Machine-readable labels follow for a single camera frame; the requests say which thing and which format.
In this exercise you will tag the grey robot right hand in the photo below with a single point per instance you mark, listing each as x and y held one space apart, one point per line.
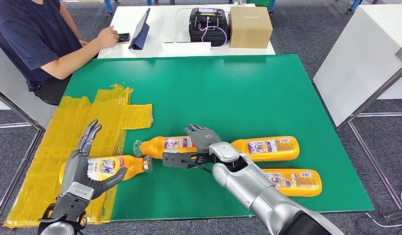
204 138

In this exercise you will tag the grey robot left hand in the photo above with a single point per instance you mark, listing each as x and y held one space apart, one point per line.
74 168

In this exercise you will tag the orange plastic bottle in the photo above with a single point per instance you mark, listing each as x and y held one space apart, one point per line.
152 147
285 154
133 167
304 188

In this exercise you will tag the person's right forearm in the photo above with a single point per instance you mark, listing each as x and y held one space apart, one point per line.
74 60

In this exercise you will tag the person's left forearm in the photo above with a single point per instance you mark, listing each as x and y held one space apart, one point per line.
71 25

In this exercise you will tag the green table mat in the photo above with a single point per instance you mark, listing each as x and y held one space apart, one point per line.
220 97

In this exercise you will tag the yellow taped cardboard sheet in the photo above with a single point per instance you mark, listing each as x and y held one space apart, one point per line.
100 110

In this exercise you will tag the white table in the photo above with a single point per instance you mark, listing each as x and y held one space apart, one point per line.
359 58
13 90
162 26

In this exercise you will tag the black controller case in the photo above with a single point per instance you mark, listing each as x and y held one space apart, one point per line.
193 35

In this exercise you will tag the brown cardboard box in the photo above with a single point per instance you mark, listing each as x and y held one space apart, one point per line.
249 29

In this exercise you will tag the dark blue tablet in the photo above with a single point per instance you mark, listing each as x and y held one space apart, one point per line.
141 32

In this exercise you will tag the black smartphone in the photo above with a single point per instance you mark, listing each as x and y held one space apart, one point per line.
124 37

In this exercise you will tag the person's right hand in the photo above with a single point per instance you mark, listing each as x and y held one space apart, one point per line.
107 37

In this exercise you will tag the person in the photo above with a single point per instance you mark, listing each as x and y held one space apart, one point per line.
22 32

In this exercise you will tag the green plastic crate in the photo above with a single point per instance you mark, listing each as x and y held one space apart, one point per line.
259 2

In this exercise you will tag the blue metal rack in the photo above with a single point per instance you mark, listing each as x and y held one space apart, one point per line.
351 6

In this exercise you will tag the grey metal stand foot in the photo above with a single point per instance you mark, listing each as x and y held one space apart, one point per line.
397 214

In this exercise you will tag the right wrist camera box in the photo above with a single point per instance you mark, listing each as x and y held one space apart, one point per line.
175 159

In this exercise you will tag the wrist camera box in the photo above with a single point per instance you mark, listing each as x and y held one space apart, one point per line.
175 159
71 206

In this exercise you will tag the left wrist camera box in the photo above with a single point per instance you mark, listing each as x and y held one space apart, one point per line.
71 206

